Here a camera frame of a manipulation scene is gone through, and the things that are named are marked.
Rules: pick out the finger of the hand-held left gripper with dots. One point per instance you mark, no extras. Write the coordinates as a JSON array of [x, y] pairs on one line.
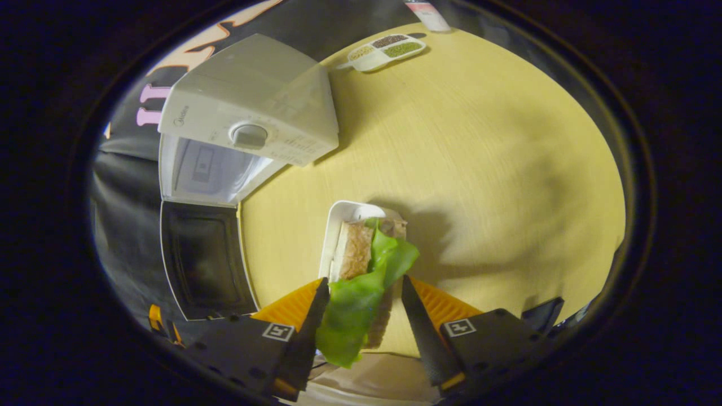
[[161, 327]]

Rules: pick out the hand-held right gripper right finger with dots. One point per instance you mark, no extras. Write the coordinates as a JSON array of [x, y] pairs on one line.
[[423, 338]]

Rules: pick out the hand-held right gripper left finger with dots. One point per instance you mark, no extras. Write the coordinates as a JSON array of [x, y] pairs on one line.
[[307, 338]]

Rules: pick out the lettuce sandwich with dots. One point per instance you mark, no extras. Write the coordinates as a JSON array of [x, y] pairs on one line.
[[358, 270]]

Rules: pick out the white microwave oven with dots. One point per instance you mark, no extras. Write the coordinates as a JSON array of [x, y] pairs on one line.
[[248, 90]]

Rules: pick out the dark flat object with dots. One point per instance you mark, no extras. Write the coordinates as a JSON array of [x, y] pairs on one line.
[[542, 316]]

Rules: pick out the white rectangular tray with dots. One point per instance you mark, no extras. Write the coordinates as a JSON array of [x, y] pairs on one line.
[[341, 217]]

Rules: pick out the white divided dish with grains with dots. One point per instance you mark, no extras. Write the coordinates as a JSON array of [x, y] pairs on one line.
[[383, 52]]

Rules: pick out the clear bottle with pink label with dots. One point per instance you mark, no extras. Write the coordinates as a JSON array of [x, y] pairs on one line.
[[430, 14]]

